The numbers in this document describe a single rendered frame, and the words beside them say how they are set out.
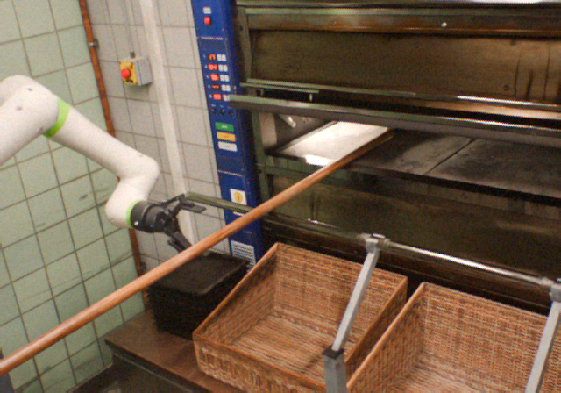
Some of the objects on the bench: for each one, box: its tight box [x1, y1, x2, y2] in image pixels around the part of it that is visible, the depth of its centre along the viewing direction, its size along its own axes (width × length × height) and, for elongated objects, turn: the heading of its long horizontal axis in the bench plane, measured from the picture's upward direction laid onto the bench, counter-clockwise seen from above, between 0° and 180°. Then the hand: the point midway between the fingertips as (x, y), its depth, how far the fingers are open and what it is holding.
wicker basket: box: [193, 243, 408, 393], centre depth 230 cm, size 49×56×28 cm
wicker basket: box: [347, 282, 561, 393], centre depth 193 cm, size 49×56×28 cm
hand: (203, 232), depth 193 cm, fingers open, 13 cm apart
